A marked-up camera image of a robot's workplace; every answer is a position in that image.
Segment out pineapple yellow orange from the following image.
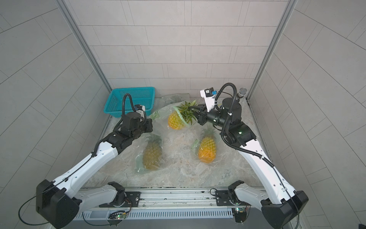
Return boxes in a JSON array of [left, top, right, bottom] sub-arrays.
[[168, 100, 197, 130]]

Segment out clear zip-top bag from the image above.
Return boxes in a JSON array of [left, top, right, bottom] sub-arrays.
[[150, 101, 196, 129], [191, 127, 218, 164], [154, 94, 191, 109], [135, 134, 168, 175]]

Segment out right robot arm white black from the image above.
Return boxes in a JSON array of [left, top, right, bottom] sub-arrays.
[[189, 105, 309, 229]]

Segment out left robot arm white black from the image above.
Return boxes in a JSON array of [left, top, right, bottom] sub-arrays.
[[36, 112, 153, 229]]

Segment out left pineapple in bag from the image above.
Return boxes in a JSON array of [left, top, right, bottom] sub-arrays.
[[143, 134, 163, 170]]

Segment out pineapple in bag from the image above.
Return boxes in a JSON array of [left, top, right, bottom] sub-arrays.
[[198, 128, 217, 164], [143, 134, 163, 170]]

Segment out right pineapple in bag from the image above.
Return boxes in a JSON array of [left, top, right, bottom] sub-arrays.
[[198, 128, 217, 164]]

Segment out teal plastic basket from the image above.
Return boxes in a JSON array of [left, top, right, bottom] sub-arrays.
[[103, 87, 156, 118]]

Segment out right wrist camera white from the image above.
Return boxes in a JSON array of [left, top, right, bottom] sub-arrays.
[[200, 87, 217, 112]]

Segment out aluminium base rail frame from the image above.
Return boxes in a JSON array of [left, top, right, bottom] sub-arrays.
[[55, 186, 296, 221]]

